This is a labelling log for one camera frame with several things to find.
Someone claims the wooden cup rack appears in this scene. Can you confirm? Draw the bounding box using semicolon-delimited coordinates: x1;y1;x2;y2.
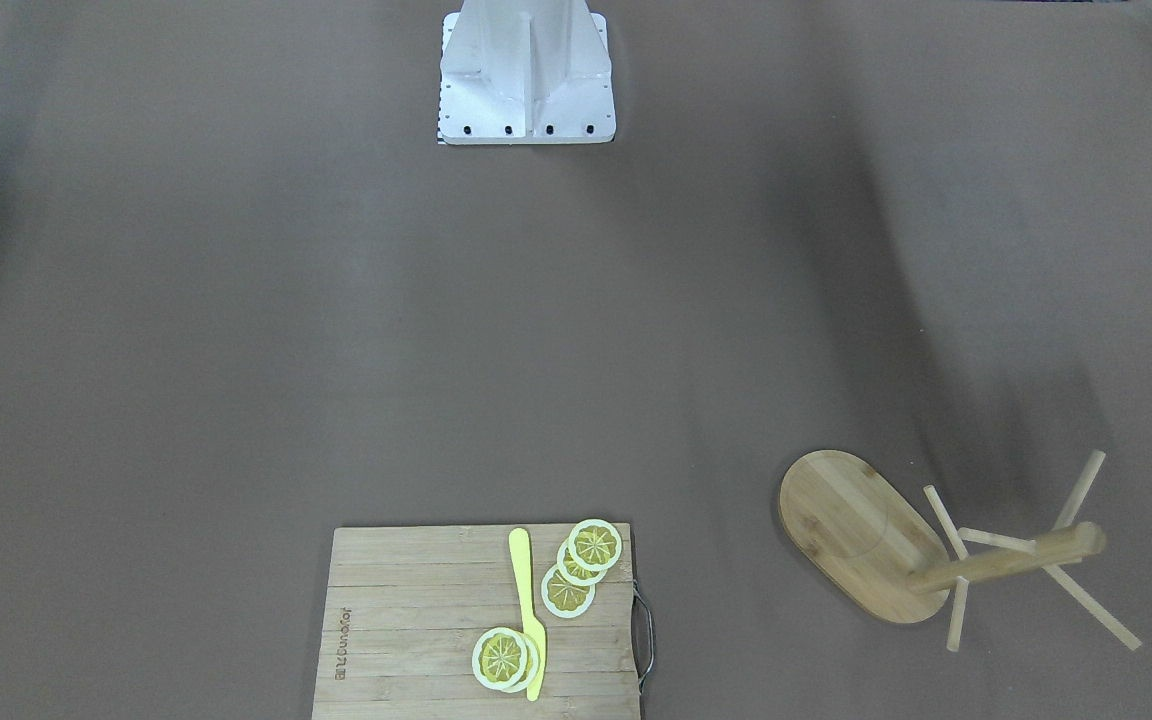
776;448;1142;652

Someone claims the lemon slice middle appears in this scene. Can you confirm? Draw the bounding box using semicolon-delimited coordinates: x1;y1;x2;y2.
556;541;608;588

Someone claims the yellow plastic knife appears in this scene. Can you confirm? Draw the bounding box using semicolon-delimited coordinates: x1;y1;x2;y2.
508;526;547;702

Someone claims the lemon slice under knife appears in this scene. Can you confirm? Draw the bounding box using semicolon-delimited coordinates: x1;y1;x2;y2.
503;632;541;694

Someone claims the wooden cutting board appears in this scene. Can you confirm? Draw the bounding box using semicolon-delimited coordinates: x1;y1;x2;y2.
312;521;652;719

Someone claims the lemon slice front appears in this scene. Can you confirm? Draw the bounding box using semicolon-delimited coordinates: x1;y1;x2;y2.
471;626;526;694

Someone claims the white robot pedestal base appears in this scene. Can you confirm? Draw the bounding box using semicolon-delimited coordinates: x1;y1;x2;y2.
435;1;617;146

